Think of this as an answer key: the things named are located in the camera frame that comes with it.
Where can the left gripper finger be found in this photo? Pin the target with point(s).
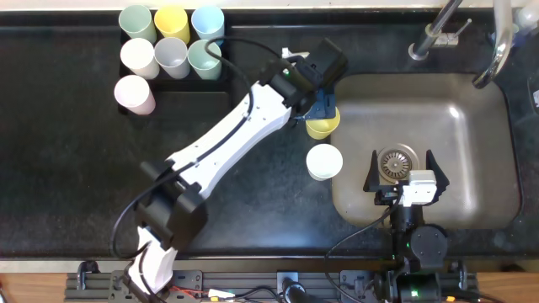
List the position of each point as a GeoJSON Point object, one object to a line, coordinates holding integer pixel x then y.
{"type": "Point", "coordinates": [323, 105]}

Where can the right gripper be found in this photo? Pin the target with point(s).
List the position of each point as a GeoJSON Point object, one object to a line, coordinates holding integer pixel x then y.
{"type": "Point", "coordinates": [387, 197]}

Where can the yellow cup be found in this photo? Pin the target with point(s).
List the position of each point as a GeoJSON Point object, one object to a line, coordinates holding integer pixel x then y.
{"type": "Point", "coordinates": [170, 21]}
{"type": "Point", "coordinates": [322, 128]}

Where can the pink cup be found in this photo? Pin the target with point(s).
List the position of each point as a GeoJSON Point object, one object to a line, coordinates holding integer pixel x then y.
{"type": "Point", "coordinates": [131, 92]}

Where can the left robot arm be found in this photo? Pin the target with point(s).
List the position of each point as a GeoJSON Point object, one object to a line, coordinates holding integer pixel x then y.
{"type": "Point", "coordinates": [236, 130]}

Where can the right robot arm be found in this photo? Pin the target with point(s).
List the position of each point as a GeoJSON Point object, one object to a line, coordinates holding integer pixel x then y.
{"type": "Point", "coordinates": [425, 244]}

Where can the white cup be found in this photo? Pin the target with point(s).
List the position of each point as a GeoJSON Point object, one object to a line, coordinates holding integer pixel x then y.
{"type": "Point", "coordinates": [323, 161]}
{"type": "Point", "coordinates": [137, 54]}

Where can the steel sink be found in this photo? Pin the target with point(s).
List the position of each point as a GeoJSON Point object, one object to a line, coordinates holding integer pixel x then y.
{"type": "Point", "coordinates": [463, 147]}

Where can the steel tap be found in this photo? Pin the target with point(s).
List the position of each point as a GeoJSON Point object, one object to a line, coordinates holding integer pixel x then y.
{"type": "Point", "coordinates": [421, 48]}

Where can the green cup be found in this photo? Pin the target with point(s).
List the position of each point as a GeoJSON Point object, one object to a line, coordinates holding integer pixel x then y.
{"type": "Point", "coordinates": [203, 59]}
{"type": "Point", "coordinates": [135, 21]}

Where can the black tray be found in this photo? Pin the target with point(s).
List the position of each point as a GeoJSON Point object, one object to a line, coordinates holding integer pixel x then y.
{"type": "Point", "coordinates": [193, 85]}

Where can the blue cup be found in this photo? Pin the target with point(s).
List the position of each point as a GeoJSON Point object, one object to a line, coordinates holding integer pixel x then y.
{"type": "Point", "coordinates": [207, 20]}

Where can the grey cup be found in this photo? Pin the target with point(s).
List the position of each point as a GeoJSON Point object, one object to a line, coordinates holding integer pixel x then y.
{"type": "Point", "coordinates": [170, 54]}

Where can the blue soap bottle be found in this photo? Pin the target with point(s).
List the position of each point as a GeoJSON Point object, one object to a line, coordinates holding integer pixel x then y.
{"type": "Point", "coordinates": [528, 19]}

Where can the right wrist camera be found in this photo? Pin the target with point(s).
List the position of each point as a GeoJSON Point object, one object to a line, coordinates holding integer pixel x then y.
{"type": "Point", "coordinates": [419, 187]}

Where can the mounting rail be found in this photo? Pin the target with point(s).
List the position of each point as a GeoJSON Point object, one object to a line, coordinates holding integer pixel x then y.
{"type": "Point", "coordinates": [244, 280]}

